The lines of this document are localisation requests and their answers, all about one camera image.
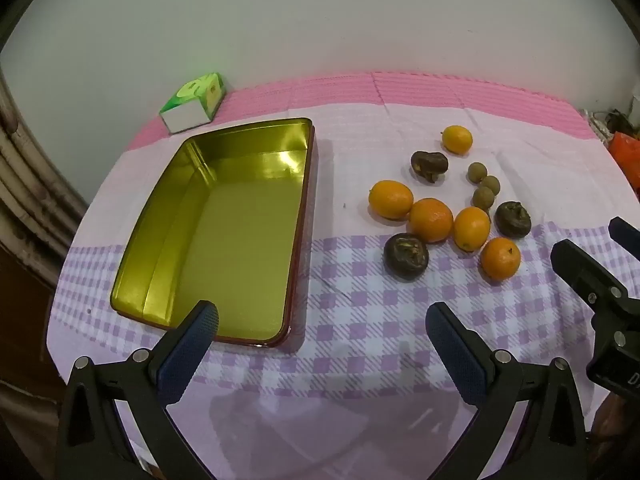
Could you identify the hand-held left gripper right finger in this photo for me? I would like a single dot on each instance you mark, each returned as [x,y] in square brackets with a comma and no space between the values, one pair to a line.
[455,355]

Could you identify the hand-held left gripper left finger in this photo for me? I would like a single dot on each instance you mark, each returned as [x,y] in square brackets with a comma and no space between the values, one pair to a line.
[192,345]

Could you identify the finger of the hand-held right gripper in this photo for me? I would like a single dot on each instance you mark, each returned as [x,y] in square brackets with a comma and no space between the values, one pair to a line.
[627,240]
[585,272]

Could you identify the orange mandarin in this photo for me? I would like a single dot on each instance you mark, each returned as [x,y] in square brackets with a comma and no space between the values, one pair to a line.
[500,258]
[431,219]

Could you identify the dark brown round fruit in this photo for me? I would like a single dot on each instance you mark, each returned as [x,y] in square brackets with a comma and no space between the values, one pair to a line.
[512,218]
[405,256]

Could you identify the oval orange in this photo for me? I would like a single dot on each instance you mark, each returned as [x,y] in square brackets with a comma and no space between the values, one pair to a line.
[471,228]

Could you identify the brown longan with stem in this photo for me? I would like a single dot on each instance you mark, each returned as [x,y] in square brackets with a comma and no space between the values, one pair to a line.
[483,198]

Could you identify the gold and red tin box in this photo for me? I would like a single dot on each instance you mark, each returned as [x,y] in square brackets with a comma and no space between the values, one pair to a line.
[240,220]

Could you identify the round orange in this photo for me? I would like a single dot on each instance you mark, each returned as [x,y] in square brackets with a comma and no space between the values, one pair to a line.
[391,200]

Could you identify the small yellow orange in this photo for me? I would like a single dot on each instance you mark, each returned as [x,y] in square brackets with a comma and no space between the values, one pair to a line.
[457,139]

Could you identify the dark brown lumpy fruit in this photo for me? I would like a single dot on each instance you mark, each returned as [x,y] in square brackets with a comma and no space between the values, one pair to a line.
[429,164]

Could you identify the person's right forearm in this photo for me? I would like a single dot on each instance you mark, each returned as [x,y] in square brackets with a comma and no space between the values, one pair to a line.
[607,422]

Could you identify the orange plastic bag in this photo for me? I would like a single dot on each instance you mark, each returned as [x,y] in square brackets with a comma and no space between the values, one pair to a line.
[627,157]

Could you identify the crumpled white packaging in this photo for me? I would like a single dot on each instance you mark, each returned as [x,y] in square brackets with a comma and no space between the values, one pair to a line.
[597,121]

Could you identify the pink checked tablecloth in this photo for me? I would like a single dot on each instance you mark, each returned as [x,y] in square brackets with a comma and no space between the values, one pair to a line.
[360,160]

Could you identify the beige ribbed column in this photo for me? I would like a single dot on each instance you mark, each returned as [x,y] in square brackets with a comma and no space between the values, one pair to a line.
[30,175]

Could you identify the green tissue box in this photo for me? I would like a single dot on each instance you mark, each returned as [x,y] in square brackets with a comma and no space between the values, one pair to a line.
[192,105]

